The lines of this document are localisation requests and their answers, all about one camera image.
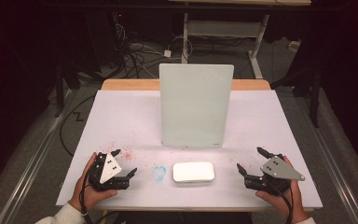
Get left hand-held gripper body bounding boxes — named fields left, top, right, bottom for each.
left=88, top=151, right=131, bottom=191

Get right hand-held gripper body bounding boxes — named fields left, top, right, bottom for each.
left=243, top=152, right=307, bottom=197

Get white whiteboard eraser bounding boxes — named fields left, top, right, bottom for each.
left=172, top=161, right=216, bottom=184

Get person's left hand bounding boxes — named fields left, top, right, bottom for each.
left=69, top=151, right=118, bottom=213

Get person's right hand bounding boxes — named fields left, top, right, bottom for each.
left=255, top=155, right=310, bottom=224

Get white table cover sheet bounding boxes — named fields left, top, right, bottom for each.
left=55, top=89, right=324, bottom=210

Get person's dark pants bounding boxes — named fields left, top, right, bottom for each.
left=105, top=211, right=255, bottom=224

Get black metal stand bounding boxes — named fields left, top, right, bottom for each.
left=53, top=60, right=82, bottom=119
left=270, top=60, right=324, bottom=129

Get pale glass whiteboard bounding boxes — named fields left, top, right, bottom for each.
left=158, top=63, right=235, bottom=149

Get white power strip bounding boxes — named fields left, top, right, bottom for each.
left=288, top=39, right=302, bottom=53

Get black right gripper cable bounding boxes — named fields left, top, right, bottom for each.
left=269, top=180, right=295, bottom=224

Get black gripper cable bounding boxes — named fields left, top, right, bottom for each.
left=78, top=163, right=95, bottom=224
left=269, top=180, right=295, bottom=224

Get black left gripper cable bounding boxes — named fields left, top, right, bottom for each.
left=78, top=163, right=95, bottom=224

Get metal floor rail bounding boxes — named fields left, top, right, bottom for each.
left=294, top=92, right=358, bottom=224
left=0, top=89, right=76, bottom=224

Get black floor cable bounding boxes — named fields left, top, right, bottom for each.
left=58, top=94, right=96, bottom=157

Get tangle of floor cables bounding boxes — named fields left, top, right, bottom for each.
left=114, top=21, right=169, bottom=79

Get white metal desk frame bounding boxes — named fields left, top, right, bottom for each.
left=167, top=0, right=312, bottom=79

